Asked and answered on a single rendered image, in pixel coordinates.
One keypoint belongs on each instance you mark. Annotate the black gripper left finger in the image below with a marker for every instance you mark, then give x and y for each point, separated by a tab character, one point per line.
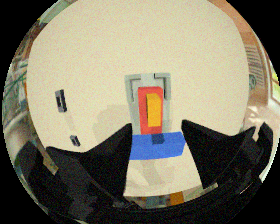
105	165

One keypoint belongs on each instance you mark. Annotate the yellow block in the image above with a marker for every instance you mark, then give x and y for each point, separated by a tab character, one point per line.
153	109

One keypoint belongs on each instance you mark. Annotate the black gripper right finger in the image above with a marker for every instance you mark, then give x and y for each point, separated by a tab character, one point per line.
212	151

